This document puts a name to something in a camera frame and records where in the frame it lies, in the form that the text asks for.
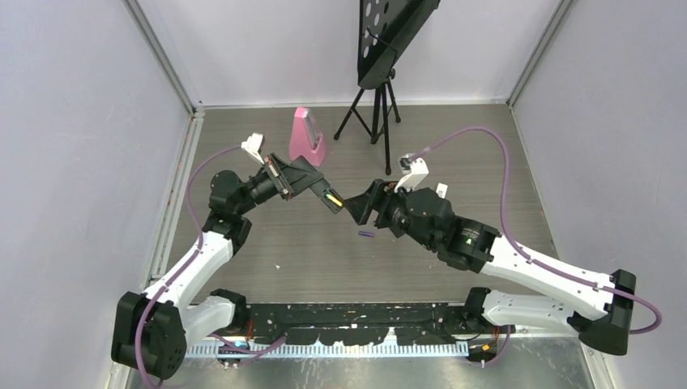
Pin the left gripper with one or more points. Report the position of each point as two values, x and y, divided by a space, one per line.
291 180

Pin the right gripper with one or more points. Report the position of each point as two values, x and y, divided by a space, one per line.
381 192

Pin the orange battery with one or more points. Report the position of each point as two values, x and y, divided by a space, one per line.
334 200

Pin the white remote control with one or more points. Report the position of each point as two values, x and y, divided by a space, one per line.
441 190

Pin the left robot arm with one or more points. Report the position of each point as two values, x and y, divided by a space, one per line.
154 328

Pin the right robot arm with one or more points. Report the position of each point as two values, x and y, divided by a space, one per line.
596 307

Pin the pink metronome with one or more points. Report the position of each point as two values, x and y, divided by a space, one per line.
306 139

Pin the black music stand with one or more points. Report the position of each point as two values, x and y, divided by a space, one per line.
385 30

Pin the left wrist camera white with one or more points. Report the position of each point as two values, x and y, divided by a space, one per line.
252 146

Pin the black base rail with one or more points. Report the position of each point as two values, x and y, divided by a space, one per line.
354 324

